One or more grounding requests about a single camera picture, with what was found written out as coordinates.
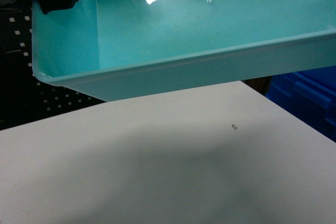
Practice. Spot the large blue plastic crate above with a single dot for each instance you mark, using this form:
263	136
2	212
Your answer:
308	95

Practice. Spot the light turquoise plastic bin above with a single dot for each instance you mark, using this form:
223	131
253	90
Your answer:
119	49

